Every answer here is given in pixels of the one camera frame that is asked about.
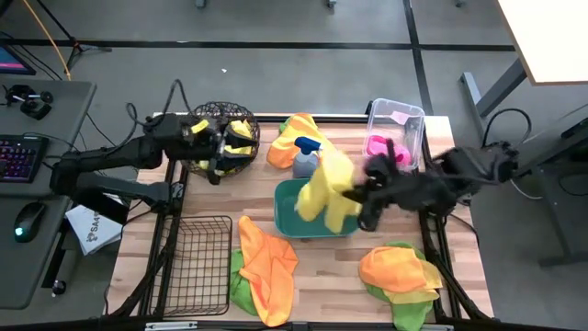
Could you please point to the orange microfiber towel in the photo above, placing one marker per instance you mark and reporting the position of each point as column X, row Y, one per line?
column 294, row 138
column 390, row 271
column 268, row 276

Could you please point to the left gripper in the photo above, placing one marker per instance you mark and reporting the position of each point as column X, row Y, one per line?
column 193, row 142

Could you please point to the black webcam clamp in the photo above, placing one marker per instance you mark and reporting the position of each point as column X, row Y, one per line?
column 34, row 109

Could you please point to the black computer mouse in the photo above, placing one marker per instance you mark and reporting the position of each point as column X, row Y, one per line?
column 30, row 220

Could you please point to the spray bottle with blue trigger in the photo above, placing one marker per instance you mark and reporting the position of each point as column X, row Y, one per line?
column 304, row 163

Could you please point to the yellow microfiber towel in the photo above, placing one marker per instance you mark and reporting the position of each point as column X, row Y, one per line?
column 241, row 128
column 413, row 296
column 328, row 184

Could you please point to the green microfiber towel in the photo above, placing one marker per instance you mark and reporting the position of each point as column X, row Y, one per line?
column 409, row 317
column 285, row 124
column 239, row 289

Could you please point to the pink paper label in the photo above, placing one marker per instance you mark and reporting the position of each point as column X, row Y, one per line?
column 399, row 117

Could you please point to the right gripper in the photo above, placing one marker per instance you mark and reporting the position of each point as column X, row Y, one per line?
column 404, row 193

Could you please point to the green plastic basket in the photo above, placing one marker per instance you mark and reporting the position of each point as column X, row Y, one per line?
column 287, row 216

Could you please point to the clear plastic bin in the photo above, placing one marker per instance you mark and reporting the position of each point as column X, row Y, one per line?
column 415, row 133

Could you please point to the backlit black keyboard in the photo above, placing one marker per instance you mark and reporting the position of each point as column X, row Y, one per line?
column 20, row 158

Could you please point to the grey desk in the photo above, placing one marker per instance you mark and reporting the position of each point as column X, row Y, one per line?
column 27, row 276

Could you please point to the grey table leg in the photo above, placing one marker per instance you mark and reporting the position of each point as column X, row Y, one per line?
column 480, row 115

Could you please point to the small black knob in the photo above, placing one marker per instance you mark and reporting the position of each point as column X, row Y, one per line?
column 59, row 287

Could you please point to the dark side desk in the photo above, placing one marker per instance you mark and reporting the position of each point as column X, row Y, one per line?
column 553, row 207

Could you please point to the black tripod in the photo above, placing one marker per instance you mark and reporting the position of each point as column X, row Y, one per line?
column 75, row 46

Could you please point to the black metal rig frame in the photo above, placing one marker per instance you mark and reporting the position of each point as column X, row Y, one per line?
column 321, row 120

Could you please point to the white table top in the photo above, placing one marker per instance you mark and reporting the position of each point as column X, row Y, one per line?
column 551, row 37

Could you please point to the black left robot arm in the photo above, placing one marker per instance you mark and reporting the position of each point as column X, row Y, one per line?
column 105, row 158

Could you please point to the computer monitor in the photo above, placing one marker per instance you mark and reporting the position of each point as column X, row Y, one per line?
column 11, row 62

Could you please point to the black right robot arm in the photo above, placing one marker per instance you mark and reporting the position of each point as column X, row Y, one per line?
column 478, row 165

